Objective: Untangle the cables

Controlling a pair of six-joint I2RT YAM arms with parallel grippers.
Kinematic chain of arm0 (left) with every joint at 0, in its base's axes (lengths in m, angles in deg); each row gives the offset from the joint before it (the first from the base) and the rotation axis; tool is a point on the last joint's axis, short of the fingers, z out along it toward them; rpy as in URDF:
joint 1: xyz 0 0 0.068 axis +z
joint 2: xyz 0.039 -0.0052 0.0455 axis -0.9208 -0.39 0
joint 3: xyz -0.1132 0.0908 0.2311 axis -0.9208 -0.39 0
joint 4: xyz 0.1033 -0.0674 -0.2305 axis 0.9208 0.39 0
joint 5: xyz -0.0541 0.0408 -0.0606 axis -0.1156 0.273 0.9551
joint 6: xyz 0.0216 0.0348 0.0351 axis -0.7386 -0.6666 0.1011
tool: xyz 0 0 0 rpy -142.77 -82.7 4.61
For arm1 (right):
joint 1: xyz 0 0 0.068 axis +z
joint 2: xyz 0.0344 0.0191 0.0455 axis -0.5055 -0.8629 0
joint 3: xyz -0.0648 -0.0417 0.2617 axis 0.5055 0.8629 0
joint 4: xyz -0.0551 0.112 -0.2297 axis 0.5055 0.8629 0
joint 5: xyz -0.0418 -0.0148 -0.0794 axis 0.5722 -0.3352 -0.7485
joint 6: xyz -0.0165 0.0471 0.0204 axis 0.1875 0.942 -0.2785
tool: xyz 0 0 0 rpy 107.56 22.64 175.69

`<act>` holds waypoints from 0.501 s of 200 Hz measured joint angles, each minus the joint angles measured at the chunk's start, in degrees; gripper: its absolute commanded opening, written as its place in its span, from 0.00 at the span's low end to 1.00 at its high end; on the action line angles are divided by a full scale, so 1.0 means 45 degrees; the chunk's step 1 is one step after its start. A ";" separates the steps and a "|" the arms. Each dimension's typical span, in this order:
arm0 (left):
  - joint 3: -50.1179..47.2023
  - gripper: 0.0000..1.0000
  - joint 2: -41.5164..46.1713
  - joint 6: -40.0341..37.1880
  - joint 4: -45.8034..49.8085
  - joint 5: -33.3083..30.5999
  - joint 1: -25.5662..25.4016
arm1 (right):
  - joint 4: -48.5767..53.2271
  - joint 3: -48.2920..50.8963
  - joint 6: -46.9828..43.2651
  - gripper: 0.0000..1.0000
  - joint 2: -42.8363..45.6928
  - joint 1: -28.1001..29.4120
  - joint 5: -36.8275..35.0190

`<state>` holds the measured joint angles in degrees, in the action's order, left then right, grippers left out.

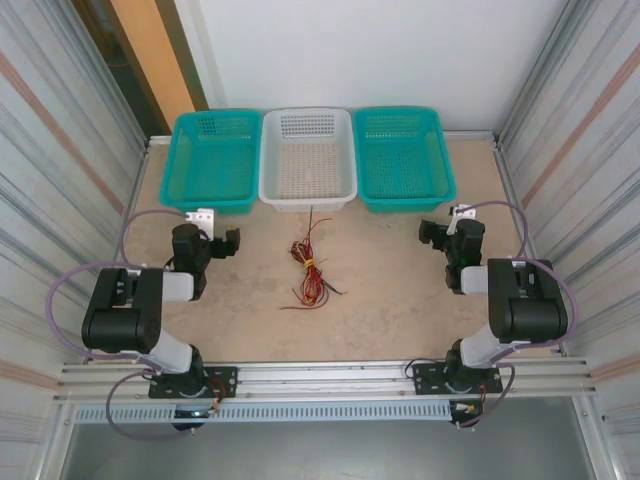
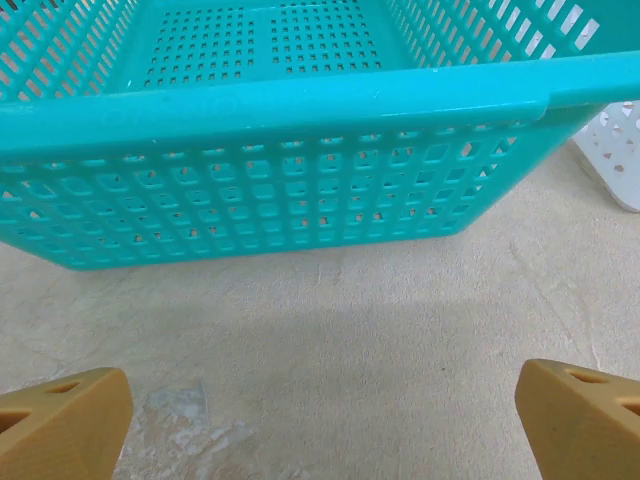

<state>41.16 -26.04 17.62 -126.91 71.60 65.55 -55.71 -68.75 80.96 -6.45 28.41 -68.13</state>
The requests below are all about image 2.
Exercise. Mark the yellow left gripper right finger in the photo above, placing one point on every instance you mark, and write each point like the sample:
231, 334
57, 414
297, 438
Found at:
580, 430

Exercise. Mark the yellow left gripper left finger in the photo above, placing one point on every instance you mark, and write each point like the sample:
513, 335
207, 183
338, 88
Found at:
65, 430

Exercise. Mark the white plastic basket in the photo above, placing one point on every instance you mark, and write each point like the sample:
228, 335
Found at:
617, 165

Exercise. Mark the teal plastic basket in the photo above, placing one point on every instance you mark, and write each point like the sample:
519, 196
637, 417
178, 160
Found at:
300, 100

